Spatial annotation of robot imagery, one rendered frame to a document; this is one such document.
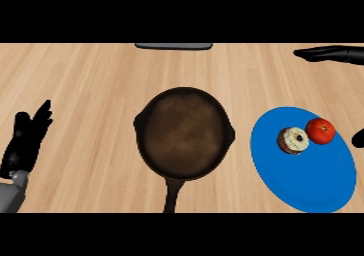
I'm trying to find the white-frosted cupcake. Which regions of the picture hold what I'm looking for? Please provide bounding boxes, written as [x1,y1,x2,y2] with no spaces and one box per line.
[277,126,313,156]

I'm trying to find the dark grey flat appliance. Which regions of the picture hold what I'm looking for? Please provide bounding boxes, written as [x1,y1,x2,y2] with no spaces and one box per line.
[134,42,215,51]

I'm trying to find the blue plate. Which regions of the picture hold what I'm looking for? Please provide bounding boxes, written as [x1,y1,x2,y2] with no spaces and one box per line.
[249,106,358,214]

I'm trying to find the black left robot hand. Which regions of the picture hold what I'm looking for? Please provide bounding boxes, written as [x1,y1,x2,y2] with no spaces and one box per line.
[0,99,56,181]

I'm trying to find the red tomato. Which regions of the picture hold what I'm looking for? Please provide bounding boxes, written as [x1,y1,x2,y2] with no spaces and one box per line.
[305,117,338,146]

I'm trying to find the dark brown cast-iron pan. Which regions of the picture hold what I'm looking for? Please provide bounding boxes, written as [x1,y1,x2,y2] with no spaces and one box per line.
[132,86,237,214]

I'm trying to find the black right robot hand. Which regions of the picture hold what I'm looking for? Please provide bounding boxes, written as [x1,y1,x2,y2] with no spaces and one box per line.
[293,43,364,150]

